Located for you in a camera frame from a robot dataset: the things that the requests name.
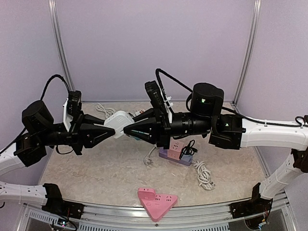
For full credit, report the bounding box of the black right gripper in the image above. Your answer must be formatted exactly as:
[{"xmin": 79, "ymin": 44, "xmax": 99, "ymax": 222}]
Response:
[{"xmin": 123, "ymin": 104, "xmax": 213, "ymax": 149}]

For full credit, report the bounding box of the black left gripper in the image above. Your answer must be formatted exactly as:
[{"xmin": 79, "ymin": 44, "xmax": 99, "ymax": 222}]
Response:
[{"xmin": 39, "ymin": 110, "xmax": 116, "ymax": 155}]

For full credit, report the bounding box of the white cube socket adapter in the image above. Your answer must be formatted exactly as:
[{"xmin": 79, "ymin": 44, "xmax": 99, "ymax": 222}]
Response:
[{"xmin": 135, "ymin": 109, "xmax": 145, "ymax": 116}]

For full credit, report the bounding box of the white charger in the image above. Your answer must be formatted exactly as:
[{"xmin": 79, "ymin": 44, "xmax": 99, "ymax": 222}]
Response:
[{"xmin": 104, "ymin": 111, "xmax": 134, "ymax": 139}]

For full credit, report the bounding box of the white power strip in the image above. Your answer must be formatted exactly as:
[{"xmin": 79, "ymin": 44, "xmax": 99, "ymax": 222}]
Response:
[{"xmin": 95, "ymin": 103, "xmax": 135, "ymax": 120}]

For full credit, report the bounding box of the purple power strip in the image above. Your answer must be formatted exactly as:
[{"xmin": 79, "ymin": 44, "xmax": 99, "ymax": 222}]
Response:
[{"xmin": 158, "ymin": 148, "xmax": 216, "ymax": 191}]

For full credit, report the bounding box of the pink cube socket adapter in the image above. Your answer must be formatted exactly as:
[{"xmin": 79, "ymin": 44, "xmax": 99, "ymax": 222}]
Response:
[{"xmin": 167, "ymin": 140, "xmax": 184, "ymax": 161}]

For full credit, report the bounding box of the pink triangular power strip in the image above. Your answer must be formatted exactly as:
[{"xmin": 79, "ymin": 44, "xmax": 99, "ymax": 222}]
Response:
[{"xmin": 140, "ymin": 194, "xmax": 178, "ymax": 222}]

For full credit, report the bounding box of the pink charger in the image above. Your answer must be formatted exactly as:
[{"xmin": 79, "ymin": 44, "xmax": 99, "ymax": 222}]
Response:
[{"xmin": 137, "ymin": 188, "xmax": 156, "ymax": 200}]

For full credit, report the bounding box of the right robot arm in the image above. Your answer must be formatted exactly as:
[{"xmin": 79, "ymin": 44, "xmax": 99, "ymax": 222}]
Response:
[{"xmin": 124, "ymin": 68, "xmax": 308, "ymax": 214}]

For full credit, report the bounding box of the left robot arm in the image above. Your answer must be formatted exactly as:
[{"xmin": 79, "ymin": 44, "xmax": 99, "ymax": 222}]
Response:
[{"xmin": 0, "ymin": 74, "xmax": 116, "ymax": 214}]

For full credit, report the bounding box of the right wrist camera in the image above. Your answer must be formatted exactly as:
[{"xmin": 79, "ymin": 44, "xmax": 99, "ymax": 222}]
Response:
[{"xmin": 145, "ymin": 81, "xmax": 172, "ymax": 118}]

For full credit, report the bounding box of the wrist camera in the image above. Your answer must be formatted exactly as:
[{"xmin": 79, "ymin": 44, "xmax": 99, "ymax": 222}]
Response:
[
  {"xmin": 145, "ymin": 81, "xmax": 172, "ymax": 118},
  {"xmin": 63, "ymin": 90, "xmax": 82, "ymax": 131}
]

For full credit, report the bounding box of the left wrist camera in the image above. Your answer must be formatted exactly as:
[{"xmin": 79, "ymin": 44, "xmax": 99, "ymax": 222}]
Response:
[{"xmin": 63, "ymin": 90, "xmax": 82, "ymax": 131}]

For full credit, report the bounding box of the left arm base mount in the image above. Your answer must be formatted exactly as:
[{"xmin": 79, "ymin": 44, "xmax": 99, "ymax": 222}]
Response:
[{"xmin": 41, "ymin": 183, "xmax": 84, "ymax": 219}]

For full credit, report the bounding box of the aluminium front rail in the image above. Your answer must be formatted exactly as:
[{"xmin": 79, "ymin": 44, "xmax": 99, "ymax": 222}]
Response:
[{"xmin": 17, "ymin": 188, "xmax": 295, "ymax": 231}]

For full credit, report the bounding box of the left aluminium frame post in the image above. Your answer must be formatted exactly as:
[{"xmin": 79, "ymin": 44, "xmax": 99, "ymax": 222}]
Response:
[{"xmin": 48, "ymin": 0, "xmax": 75, "ymax": 90}]

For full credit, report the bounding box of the aluminium frame post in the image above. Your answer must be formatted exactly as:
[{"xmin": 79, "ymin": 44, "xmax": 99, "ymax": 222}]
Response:
[
  {"xmin": 48, "ymin": 0, "xmax": 75, "ymax": 90},
  {"xmin": 232, "ymin": 0, "xmax": 262, "ymax": 108}
]

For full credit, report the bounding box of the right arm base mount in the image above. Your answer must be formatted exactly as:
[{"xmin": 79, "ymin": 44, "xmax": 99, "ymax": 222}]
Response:
[{"xmin": 230, "ymin": 182, "xmax": 273, "ymax": 218}]

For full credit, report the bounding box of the right aluminium frame post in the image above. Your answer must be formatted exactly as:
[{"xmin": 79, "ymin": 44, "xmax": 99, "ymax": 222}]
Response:
[{"xmin": 232, "ymin": 0, "xmax": 262, "ymax": 108}]

